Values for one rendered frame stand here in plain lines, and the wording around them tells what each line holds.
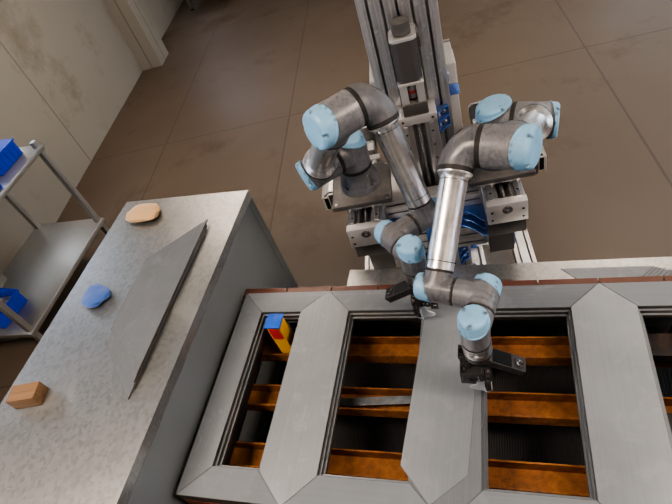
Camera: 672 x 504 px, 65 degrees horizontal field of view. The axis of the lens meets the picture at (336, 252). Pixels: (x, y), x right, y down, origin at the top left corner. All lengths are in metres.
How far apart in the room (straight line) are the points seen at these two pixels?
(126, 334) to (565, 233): 2.29
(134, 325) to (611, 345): 1.48
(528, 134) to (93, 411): 1.46
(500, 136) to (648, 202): 2.02
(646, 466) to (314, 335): 1.00
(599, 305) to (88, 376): 1.61
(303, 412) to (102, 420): 0.59
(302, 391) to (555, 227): 1.92
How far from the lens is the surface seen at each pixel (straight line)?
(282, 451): 1.65
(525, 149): 1.38
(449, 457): 1.53
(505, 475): 1.69
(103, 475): 1.67
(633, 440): 1.57
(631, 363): 1.67
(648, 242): 3.12
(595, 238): 3.11
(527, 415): 1.71
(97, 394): 1.83
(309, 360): 1.76
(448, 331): 1.71
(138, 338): 1.84
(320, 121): 1.40
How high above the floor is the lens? 2.27
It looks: 44 degrees down
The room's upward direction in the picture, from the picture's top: 22 degrees counter-clockwise
